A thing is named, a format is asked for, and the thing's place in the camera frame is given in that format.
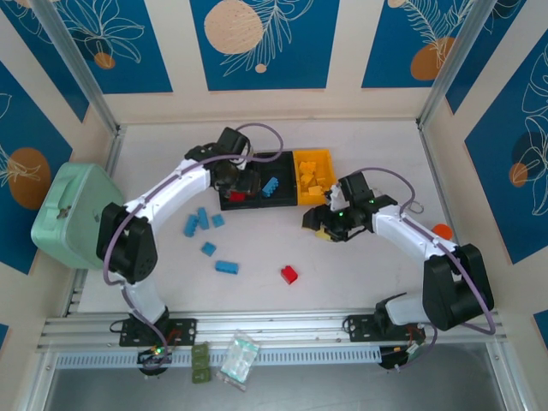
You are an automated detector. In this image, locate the yellow plastic bin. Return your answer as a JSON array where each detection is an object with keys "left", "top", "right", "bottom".
[{"left": 293, "top": 148, "right": 337, "bottom": 206}]

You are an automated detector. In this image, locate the black plastic bin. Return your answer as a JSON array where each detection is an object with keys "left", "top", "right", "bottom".
[
  {"left": 217, "top": 152, "right": 262, "bottom": 211},
  {"left": 254, "top": 151, "right": 297, "bottom": 210}
]

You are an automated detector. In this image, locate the mint green carry case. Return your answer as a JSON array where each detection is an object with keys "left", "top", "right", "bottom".
[{"left": 30, "top": 162, "right": 126, "bottom": 270}]

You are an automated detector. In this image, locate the clear plastic bag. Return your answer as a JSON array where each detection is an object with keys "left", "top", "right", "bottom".
[{"left": 216, "top": 329, "right": 261, "bottom": 391}]

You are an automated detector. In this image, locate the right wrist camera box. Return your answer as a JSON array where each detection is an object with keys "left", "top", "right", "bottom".
[{"left": 325, "top": 182, "right": 344, "bottom": 211}]

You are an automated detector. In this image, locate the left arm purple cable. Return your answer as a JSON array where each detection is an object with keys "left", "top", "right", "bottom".
[{"left": 102, "top": 122, "right": 286, "bottom": 369}]

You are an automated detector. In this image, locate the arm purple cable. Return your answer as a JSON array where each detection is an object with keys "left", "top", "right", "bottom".
[
  {"left": 353, "top": 166, "right": 500, "bottom": 369},
  {"left": 102, "top": 122, "right": 286, "bottom": 369}
]

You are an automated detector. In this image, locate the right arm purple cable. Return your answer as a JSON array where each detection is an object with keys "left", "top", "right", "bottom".
[{"left": 353, "top": 166, "right": 500, "bottom": 369}]

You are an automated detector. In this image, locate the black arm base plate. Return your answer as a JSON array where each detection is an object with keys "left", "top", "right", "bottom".
[
  {"left": 344, "top": 314, "right": 427, "bottom": 343},
  {"left": 118, "top": 319, "right": 199, "bottom": 347}
]

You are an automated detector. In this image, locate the aluminium mounting rail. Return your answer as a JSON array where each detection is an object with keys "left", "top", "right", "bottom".
[{"left": 36, "top": 308, "right": 509, "bottom": 353}]

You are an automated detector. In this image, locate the white slotted cable duct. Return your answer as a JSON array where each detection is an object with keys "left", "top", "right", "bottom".
[{"left": 55, "top": 347, "right": 382, "bottom": 369}]

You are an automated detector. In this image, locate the black controller board with wires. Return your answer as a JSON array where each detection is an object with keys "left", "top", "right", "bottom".
[
  {"left": 379, "top": 342, "right": 429, "bottom": 373},
  {"left": 136, "top": 345, "right": 175, "bottom": 378}
]

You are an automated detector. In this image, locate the aluminium frame post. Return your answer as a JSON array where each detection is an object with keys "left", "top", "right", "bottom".
[
  {"left": 417, "top": 0, "right": 491, "bottom": 129},
  {"left": 32, "top": 0, "right": 122, "bottom": 134}
]

